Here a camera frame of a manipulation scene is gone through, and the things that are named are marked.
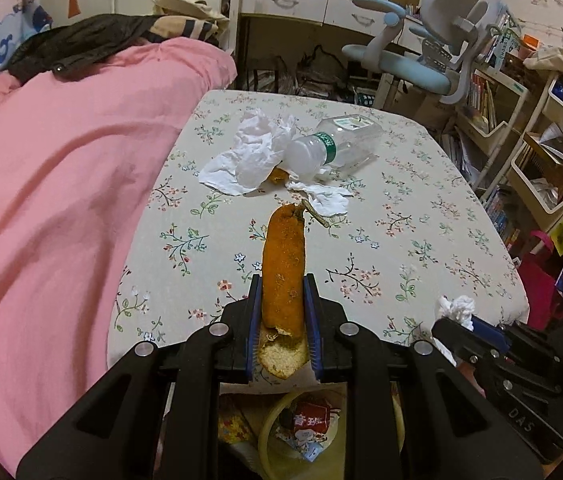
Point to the floral tablecloth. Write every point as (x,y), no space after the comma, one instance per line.
(211,240)

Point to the small white tissue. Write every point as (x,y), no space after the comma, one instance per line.
(456,307)

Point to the blue white office chair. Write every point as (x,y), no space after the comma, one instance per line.
(411,67)

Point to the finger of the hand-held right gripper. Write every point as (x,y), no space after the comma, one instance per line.
(454,340)
(486,327)

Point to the pink blanket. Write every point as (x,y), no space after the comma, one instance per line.
(61,210)

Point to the yellow plastic basin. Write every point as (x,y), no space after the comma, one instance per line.
(267,435)

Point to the magenta bag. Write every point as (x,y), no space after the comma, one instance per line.
(536,285)

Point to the printed paper wrapper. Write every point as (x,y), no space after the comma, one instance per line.
(311,415)

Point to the beige navy striped cloth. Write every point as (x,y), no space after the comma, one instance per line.
(186,27)

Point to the white tiered storage cart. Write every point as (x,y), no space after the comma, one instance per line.
(551,125)

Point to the dark jacket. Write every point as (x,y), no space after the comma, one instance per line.
(86,35)

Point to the blue white packet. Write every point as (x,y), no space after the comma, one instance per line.
(306,447)

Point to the beige tote bag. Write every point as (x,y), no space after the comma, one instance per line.
(186,2)

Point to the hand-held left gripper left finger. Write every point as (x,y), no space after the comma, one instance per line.
(253,340)

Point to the small fried food piece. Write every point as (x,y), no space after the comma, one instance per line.
(279,176)

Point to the row of books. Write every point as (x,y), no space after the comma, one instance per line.
(504,45)
(481,100)
(501,215)

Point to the yellow cartoon floor mat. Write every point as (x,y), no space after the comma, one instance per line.
(234,420)

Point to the large white tissue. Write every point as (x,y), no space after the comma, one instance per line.
(246,155)

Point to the clear plastic bottle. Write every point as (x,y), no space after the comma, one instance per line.
(346,142)

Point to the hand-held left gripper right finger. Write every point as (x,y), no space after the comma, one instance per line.
(314,340)

